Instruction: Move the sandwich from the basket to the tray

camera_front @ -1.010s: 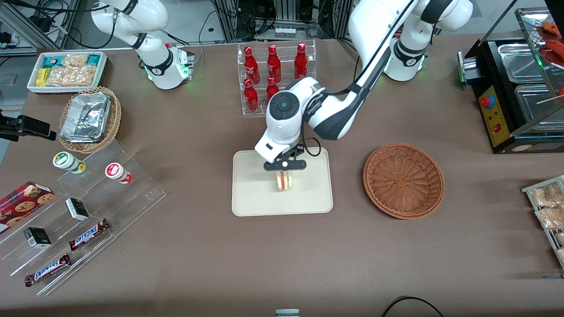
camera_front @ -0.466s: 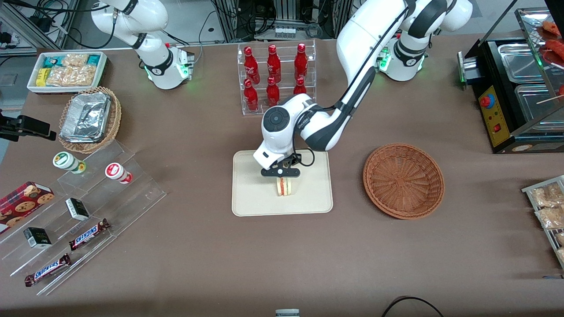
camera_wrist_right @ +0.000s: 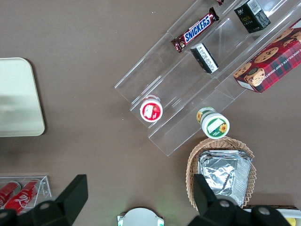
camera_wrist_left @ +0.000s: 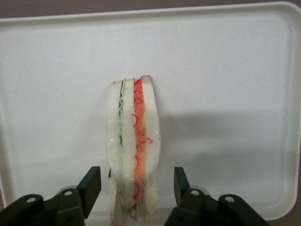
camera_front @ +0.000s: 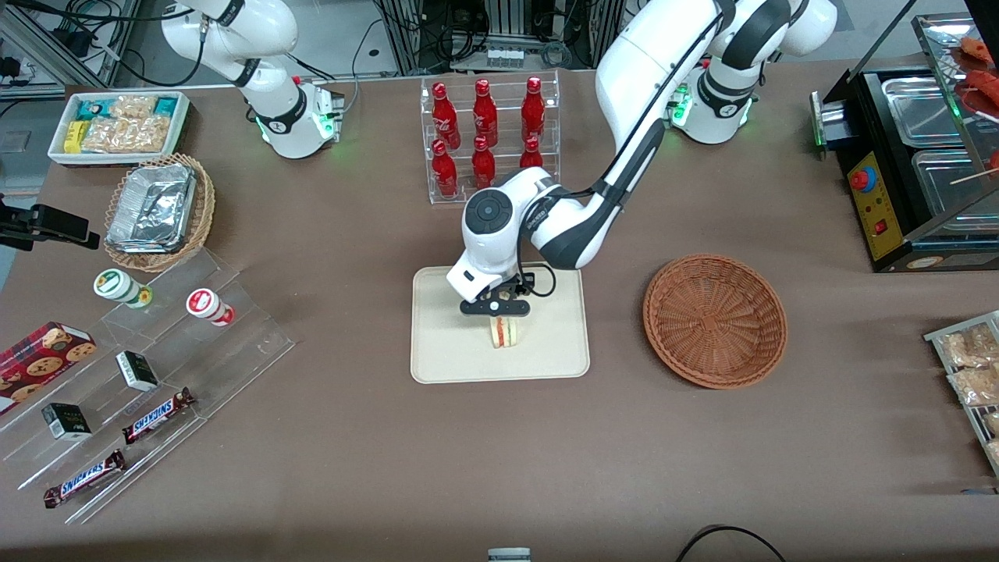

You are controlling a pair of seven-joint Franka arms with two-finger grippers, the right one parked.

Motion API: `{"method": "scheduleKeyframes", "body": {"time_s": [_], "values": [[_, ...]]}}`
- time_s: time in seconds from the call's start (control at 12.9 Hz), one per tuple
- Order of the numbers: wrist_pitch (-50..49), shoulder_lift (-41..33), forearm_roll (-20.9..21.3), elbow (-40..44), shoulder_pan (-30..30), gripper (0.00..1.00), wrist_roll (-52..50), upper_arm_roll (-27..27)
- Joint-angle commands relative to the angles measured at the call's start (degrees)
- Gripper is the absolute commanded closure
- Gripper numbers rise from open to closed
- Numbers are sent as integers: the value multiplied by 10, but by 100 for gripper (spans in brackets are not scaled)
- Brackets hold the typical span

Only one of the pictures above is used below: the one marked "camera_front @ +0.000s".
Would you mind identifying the Snickers bar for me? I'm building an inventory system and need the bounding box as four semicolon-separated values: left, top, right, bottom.
122;387;197;446
42;449;126;510

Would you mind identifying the small dark green box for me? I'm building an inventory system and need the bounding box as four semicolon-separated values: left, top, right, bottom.
115;350;160;393
41;402;93;443

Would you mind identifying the black looped cable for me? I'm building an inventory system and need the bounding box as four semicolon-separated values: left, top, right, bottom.
674;524;787;562

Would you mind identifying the red sausage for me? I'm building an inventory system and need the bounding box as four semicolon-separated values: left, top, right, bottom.
955;69;999;119
958;34;997;68

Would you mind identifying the green-lid yogurt cup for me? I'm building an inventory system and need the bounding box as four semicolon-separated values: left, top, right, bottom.
93;269;154;310

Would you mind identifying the metal equipment rack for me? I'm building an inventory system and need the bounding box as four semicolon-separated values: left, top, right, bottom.
375;0;629;76

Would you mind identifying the red cookie box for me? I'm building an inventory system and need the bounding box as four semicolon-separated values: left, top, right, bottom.
0;321;99;416

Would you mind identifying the tan oval wicker basket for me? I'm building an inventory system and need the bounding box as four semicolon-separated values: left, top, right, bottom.
103;153;216;273

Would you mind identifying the white snack bin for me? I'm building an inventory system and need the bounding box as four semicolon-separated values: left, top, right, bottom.
48;91;191;168

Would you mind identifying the clear acrylic bottle rack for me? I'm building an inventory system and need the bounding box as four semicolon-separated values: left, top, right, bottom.
420;69;562;206

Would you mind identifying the clear acrylic stepped display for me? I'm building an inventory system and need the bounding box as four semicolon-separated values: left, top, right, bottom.
0;247;297;526

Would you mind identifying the black food warmer yellow panel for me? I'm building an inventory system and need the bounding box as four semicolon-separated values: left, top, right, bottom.
810;11;999;274

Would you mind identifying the clear bag of crackers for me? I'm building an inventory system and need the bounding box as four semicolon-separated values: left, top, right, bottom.
81;94;170;154

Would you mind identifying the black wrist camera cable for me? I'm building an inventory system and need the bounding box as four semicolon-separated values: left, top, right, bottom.
515;263;557;300

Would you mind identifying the black clamp mount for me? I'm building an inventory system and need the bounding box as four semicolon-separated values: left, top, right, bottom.
0;194;101;252

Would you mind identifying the brown round wicker basket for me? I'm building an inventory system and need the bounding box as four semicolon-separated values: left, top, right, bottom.
643;254;787;389

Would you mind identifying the stack of foil trays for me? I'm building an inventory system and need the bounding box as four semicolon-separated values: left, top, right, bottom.
106;162;197;255

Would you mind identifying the red-lid yogurt cup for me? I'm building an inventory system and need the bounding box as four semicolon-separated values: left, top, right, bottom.
185;288;236;328

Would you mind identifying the beige plastic tray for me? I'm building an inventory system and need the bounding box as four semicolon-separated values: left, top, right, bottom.
411;267;591;385

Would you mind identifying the steel warmer pan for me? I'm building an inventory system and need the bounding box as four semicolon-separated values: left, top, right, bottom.
911;149;999;217
880;76;962;147

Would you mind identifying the tray of packaged snacks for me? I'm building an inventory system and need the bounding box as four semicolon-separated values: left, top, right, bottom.
924;310;999;478

